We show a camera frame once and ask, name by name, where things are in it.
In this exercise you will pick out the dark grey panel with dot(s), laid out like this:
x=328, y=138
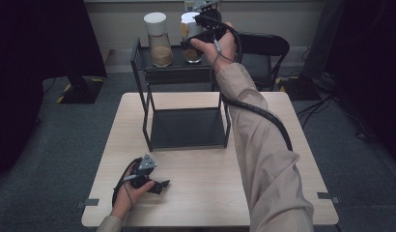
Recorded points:
x=323, y=38

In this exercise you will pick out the person's right hand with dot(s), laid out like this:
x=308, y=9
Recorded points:
x=226, y=51

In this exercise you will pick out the person's left hand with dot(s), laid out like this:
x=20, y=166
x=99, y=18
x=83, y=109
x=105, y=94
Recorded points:
x=127, y=201

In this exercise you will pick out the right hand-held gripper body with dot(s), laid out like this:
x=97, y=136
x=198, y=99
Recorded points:
x=215, y=22

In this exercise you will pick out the grey table bracket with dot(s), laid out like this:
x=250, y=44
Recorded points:
x=90, y=202
x=328, y=196

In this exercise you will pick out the white wall outlet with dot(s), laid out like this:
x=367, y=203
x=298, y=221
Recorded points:
x=188, y=5

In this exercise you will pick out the black curtain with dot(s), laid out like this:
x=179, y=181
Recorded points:
x=32, y=64
x=373, y=64

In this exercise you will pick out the glass jar yellow label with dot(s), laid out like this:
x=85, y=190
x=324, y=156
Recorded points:
x=190, y=29

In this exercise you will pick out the glass jar white lid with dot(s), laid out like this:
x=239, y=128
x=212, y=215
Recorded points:
x=158, y=38

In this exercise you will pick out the black stand base yellow stripes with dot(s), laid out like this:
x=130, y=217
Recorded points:
x=83, y=92
x=300, y=88

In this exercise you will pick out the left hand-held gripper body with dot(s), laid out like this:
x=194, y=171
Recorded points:
x=147, y=163

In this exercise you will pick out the black metal two-tier rack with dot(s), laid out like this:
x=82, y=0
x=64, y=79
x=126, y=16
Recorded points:
x=186, y=129

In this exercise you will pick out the black folding chair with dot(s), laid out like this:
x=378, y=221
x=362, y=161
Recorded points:
x=263, y=64

